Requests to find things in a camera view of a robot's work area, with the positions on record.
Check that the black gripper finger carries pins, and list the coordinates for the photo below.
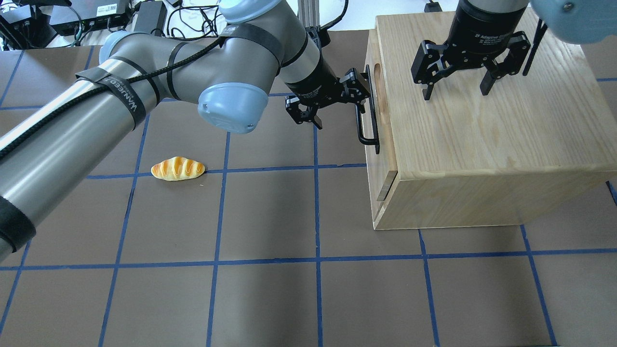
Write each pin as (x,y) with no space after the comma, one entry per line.
(355,87)
(430,66)
(517,47)
(292,106)

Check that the black drawer handle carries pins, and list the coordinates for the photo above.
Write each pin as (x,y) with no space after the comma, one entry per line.
(366,106)

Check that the wooden drawer cabinet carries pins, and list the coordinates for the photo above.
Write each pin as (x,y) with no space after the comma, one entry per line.
(468,160)

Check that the yellow toy bread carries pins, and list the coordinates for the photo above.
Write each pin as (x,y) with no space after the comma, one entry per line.
(178,169)

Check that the brown paper table mat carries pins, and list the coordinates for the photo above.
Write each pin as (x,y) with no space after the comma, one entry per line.
(274,246)

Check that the black power adapter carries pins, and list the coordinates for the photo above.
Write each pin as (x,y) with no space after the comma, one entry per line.
(151,16)

